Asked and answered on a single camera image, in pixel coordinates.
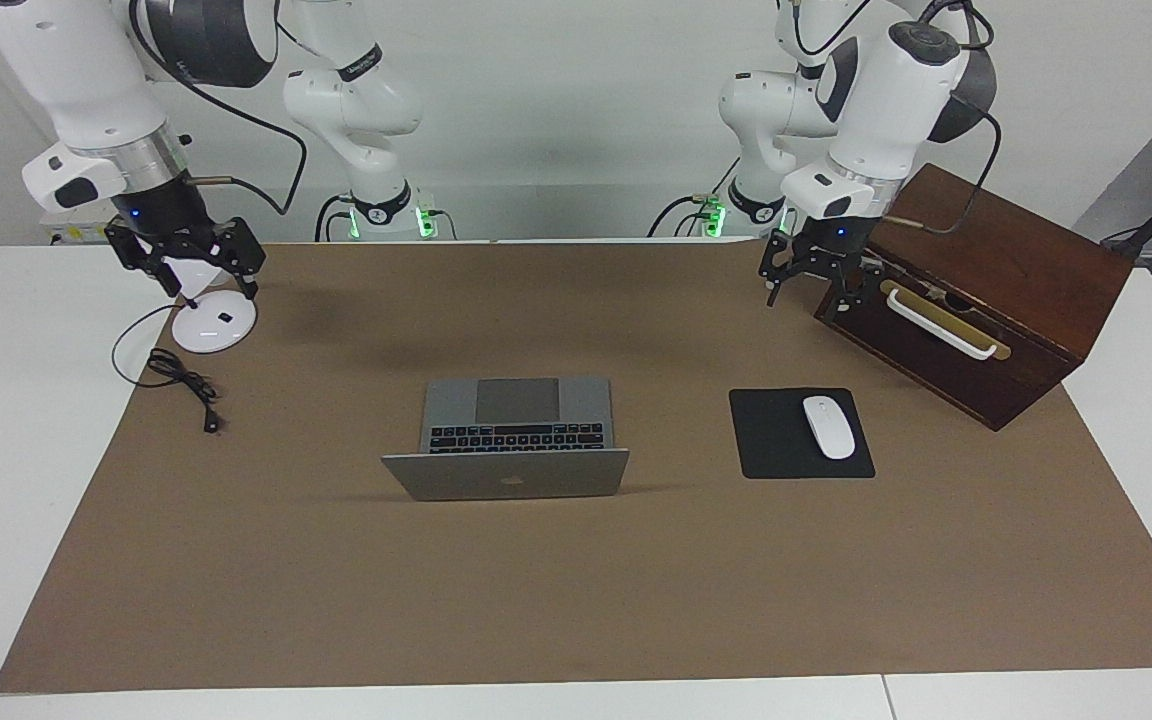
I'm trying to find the black base cable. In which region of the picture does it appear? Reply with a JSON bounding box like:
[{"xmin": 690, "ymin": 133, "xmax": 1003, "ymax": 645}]
[
  {"xmin": 313, "ymin": 195, "xmax": 353, "ymax": 243},
  {"xmin": 647, "ymin": 195, "xmax": 707, "ymax": 239}
]

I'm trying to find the gold handle backing plate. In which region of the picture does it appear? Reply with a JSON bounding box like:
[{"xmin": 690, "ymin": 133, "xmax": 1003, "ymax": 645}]
[{"xmin": 879, "ymin": 279, "xmax": 1013, "ymax": 361}]

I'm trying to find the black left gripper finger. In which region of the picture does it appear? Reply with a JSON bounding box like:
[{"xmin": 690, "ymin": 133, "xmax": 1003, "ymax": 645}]
[
  {"xmin": 833, "ymin": 255, "xmax": 885, "ymax": 319},
  {"xmin": 759, "ymin": 230, "xmax": 803, "ymax": 307}
]

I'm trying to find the black mouse pad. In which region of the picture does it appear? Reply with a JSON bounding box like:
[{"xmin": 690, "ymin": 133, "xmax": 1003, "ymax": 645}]
[{"xmin": 729, "ymin": 387, "xmax": 876, "ymax": 480}]

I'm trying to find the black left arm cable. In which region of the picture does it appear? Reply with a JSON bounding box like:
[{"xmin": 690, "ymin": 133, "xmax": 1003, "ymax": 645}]
[{"xmin": 881, "ymin": 0, "xmax": 1004, "ymax": 236}]

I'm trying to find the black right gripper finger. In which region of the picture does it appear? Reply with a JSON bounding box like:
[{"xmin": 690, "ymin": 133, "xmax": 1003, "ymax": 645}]
[
  {"xmin": 104, "ymin": 225, "xmax": 184, "ymax": 298},
  {"xmin": 206, "ymin": 218, "xmax": 267, "ymax": 299}
]

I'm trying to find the white computer mouse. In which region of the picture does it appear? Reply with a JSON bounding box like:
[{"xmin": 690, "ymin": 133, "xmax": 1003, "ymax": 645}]
[{"xmin": 802, "ymin": 395, "xmax": 857, "ymax": 461}]

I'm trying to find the white desk lamp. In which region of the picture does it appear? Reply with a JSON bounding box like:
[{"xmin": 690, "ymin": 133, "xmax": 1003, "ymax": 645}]
[{"xmin": 120, "ymin": 202, "xmax": 258, "ymax": 355}]

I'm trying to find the black right base cable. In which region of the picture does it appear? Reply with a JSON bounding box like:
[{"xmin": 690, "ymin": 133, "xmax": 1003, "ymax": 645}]
[{"xmin": 313, "ymin": 195, "xmax": 353, "ymax": 243}]

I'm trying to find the dark brown wooden box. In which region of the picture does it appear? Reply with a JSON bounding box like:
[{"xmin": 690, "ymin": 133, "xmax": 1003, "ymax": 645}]
[{"xmin": 814, "ymin": 163, "xmax": 1135, "ymax": 432}]

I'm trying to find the black lamp power cord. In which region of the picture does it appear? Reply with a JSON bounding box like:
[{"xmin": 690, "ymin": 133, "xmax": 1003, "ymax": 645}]
[{"xmin": 112, "ymin": 303, "xmax": 223, "ymax": 435}]

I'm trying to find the brown table mat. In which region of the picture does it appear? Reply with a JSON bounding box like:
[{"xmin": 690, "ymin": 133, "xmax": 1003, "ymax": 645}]
[{"xmin": 0, "ymin": 240, "xmax": 1152, "ymax": 694}]

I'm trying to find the silver laptop computer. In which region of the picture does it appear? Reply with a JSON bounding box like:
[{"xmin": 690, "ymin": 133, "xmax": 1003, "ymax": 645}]
[{"xmin": 381, "ymin": 376, "xmax": 631, "ymax": 503}]

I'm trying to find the white box handle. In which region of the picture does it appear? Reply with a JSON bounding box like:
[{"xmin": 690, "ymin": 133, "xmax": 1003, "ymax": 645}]
[{"xmin": 881, "ymin": 288, "xmax": 999, "ymax": 361}]

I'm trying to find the white wall power strip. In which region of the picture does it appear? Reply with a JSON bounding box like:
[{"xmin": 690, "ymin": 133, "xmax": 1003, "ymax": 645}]
[{"xmin": 41, "ymin": 212, "xmax": 119, "ymax": 246}]

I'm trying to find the black left base cable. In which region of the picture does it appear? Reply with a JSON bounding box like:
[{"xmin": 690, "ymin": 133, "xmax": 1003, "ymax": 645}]
[{"xmin": 647, "ymin": 195, "xmax": 707, "ymax": 239}]

